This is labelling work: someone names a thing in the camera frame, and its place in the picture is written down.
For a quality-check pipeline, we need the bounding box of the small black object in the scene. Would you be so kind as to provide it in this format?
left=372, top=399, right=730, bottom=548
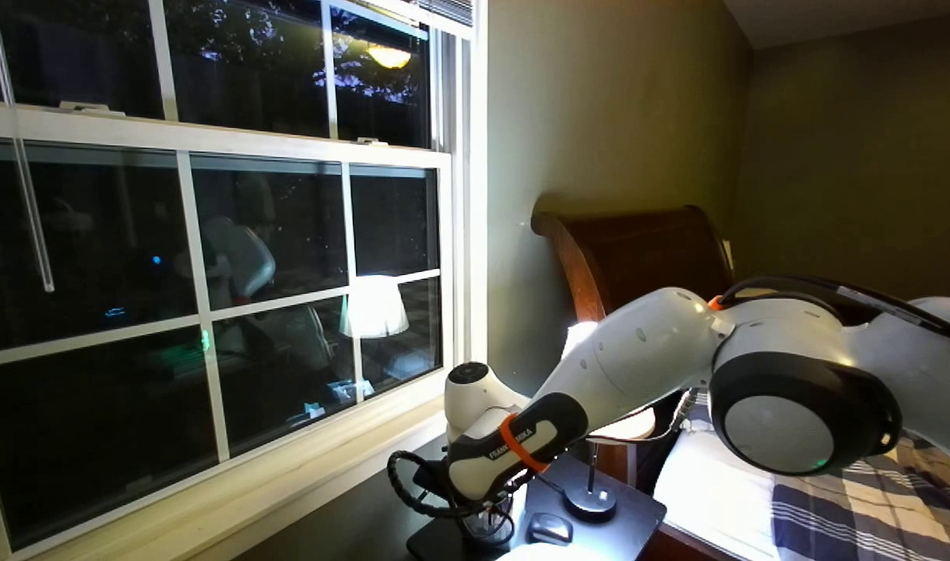
left=523, top=512, right=576, bottom=548

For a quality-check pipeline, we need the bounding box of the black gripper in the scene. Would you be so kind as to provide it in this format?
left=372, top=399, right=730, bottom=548
left=457, top=495, right=522, bottom=556

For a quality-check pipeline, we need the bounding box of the brown wooden headboard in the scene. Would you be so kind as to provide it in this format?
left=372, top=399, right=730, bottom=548
left=530, top=195, right=740, bottom=326

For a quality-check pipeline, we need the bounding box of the white bed sheet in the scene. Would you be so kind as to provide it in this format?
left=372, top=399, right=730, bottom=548
left=651, top=407, right=784, bottom=561

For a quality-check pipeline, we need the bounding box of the black folding table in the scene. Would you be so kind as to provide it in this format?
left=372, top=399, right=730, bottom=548
left=406, top=434, right=669, bottom=561

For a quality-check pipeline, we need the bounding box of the white framed grid window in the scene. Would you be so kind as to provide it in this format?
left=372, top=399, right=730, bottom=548
left=0, top=0, right=505, bottom=561

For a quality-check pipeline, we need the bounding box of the plaid blanket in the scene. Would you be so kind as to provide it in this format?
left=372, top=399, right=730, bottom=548
left=769, top=434, right=950, bottom=561

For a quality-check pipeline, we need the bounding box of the table lamp with white shade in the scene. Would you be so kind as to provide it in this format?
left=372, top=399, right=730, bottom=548
left=554, top=319, right=662, bottom=521

